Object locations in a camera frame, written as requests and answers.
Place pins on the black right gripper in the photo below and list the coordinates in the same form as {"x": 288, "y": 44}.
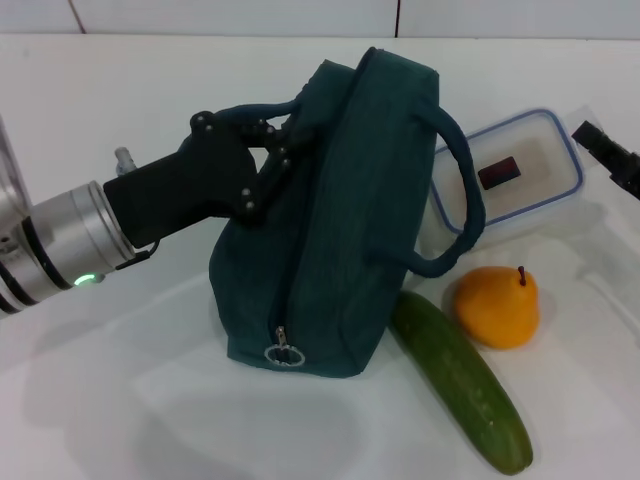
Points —
{"x": 631, "y": 175}

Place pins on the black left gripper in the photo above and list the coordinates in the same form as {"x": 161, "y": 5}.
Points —
{"x": 185, "y": 195}

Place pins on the clear plastic lidded container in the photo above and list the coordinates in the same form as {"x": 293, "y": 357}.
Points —
{"x": 540, "y": 170}

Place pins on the dark teal fabric bag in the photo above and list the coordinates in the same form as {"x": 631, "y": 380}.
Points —
{"x": 340, "y": 230}

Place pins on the orange yellow pear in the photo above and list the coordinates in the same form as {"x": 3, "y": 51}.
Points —
{"x": 495, "y": 310}

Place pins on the green cucumber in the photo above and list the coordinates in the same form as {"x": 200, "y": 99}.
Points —
{"x": 460, "y": 380}

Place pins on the silver left gripper plug stub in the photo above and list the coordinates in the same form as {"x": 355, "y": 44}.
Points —
{"x": 124, "y": 161}

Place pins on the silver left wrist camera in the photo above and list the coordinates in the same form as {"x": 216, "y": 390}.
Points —
{"x": 10, "y": 175}

